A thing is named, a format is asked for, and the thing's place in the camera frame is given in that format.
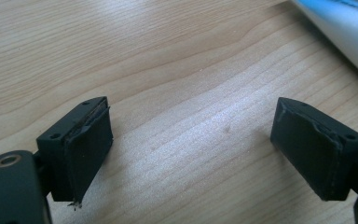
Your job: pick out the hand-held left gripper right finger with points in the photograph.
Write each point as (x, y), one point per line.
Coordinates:
(313, 152)

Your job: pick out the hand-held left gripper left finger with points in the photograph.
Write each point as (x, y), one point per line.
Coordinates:
(84, 155)

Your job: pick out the white and blue toothpaste tube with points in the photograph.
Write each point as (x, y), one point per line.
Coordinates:
(348, 28)

